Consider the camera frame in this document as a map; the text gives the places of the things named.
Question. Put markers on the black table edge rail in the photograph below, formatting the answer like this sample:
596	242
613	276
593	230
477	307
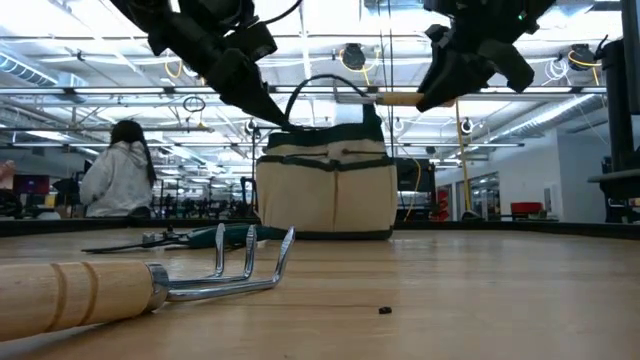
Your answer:
50	226

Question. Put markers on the yellow vertical pole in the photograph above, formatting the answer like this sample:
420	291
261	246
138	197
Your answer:
462	160

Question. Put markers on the person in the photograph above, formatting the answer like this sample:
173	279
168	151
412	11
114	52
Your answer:
117	180

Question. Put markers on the dark monitor screen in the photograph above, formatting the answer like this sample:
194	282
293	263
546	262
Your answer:
31	185

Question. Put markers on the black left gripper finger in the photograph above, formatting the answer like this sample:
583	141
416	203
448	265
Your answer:
245	85

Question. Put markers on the beige green-trimmed gardening bag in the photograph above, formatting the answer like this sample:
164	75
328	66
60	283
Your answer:
325	195

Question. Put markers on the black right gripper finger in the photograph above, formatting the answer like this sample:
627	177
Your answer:
455	70
510	60

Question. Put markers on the red bin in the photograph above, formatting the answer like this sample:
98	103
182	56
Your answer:
526	208

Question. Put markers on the small black speck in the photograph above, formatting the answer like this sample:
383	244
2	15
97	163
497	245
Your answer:
385	310

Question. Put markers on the black cabinet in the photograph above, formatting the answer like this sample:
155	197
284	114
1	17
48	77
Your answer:
415	175

